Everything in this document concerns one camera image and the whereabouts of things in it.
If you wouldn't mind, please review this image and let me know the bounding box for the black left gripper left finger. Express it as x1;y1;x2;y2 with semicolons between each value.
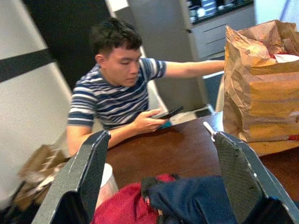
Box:
31;130;111;224

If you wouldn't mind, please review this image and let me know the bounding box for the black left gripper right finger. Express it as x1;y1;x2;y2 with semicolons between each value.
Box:
214;131;299;224

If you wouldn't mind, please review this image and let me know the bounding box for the navy blue garment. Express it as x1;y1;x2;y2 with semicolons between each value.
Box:
141;174;235;224

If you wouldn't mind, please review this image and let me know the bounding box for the black smartphone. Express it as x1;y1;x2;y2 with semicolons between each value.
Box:
151;106;185;120

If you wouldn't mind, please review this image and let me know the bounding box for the man's right hand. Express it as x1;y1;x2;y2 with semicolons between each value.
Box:
132;108;169;134

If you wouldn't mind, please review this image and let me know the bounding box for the white paper cup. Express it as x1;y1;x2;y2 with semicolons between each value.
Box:
95;162;120;210

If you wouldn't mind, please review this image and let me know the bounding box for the crumpled brown paper bag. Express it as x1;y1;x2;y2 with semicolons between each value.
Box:
14;144;71;210

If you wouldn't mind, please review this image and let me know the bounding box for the red fleece cloth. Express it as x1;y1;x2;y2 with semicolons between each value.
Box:
92;173;177;224

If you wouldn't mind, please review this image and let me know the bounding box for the man in striped shirt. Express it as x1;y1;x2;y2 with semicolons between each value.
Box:
66;17;225;157

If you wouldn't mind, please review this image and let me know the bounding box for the large brown paper bag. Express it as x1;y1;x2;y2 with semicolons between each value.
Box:
223;19;299;157

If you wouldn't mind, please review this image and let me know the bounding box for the teal card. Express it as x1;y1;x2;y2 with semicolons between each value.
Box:
157;120;174;131

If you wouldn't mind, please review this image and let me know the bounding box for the white chair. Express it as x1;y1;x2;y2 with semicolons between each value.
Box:
147;79;169;112

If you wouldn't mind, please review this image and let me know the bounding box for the grey kitchen cabinet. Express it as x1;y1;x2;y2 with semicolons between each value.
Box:
186;4;256;60

